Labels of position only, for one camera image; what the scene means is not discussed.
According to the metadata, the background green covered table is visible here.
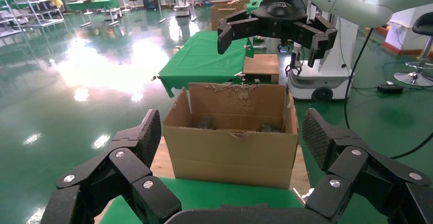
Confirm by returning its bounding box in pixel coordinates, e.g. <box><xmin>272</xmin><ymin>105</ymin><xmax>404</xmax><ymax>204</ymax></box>
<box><xmin>66</xmin><ymin>0</ymin><xmax>119</xmax><ymax>12</ymax></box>

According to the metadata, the black floor cable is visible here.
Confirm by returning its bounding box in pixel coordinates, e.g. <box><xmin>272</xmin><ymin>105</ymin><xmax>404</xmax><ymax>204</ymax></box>
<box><xmin>342</xmin><ymin>28</ymin><xmax>433</xmax><ymax>160</ymax></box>

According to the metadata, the yellow and red floor curb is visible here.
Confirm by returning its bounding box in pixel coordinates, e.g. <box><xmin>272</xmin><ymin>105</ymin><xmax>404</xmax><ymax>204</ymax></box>
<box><xmin>365</xmin><ymin>26</ymin><xmax>389</xmax><ymax>37</ymax></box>

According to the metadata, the black power adapter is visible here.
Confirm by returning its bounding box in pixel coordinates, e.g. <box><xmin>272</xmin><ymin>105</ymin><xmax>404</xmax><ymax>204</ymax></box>
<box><xmin>377</xmin><ymin>84</ymin><xmax>404</xmax><ymax>95</ymax></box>

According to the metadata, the metal wire shelf rack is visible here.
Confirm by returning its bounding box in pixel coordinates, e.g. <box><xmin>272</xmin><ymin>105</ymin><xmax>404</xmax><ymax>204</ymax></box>
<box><xmin>0</xmin><ymin>0</ymin><xmax>65</xmax><ymax>38</ymax></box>

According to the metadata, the idle robot black gripper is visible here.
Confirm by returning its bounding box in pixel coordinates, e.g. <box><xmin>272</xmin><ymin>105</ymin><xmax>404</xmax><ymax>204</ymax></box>
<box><xmin>285</xmin><ymin>52</ymin><xmax>303</xmax><ymax>78</ymax></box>

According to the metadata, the green tablecloth with white legs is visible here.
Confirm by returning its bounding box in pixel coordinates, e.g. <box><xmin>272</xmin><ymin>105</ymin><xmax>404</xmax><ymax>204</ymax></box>
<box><xmin>158</xmin><ymin>30</ymin><xmax>255</xmax><ymax>98</ymax></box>

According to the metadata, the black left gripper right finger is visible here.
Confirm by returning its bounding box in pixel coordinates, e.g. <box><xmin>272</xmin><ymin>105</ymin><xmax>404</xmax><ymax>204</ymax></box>
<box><xmin>301</xmin><ymin>107</ymin><xmax>433</xmax><ymax>224</ymax></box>

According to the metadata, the large open cardboard carton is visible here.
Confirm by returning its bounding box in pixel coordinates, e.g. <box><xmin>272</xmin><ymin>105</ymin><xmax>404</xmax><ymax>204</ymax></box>
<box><xmin>163</xmin><ymin>82</ymin><xmax>299</xmax><ymax>190</ymax></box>

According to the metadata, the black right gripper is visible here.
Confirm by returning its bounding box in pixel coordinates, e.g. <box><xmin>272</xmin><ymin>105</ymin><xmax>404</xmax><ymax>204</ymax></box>
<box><xmin>217</xmin><ymin>0</ymin><xmax>339</xmax><ymax>68</ymax></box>

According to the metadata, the background cardboard box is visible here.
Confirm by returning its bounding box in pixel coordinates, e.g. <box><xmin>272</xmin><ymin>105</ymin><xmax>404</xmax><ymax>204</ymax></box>
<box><xmin>210</xmin><ymin>3</ymin><xmax>248</xmax><ymax>31</ymax></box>

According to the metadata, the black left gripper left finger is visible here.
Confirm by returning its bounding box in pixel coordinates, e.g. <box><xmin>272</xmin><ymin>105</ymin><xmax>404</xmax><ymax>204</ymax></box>
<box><xmin>40</xmin><ymin>109</ymin><xmax>182</xmax><ymax>224</ymax></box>

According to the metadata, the low wooden box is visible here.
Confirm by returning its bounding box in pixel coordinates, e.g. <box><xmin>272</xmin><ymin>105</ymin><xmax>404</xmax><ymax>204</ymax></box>
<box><xmin>243</xmin><ymin>54</ymin><xmax>280</xmax><ymax>84</ymax></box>

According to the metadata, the black swivel stool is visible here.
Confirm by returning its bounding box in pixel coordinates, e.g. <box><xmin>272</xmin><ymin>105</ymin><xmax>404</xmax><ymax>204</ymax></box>
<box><xmin>394</xmin><ymin>11</ymin><xmax>433</xmax><ymax>87</ymax></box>

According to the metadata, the idle white wheeled robot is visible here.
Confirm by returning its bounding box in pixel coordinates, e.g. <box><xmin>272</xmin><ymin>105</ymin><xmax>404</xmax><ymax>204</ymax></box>
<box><xmin>286</xmin><ymin>11</ymin><xmax>360</xmax><ymax>102</ymax></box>

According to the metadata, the small white mobile base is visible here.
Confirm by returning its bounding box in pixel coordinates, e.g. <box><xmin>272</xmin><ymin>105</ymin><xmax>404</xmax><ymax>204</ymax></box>
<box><xmin>173</xmin><ymin>0</ymin><xmax>192</xmax><ymax>17</ymax></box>

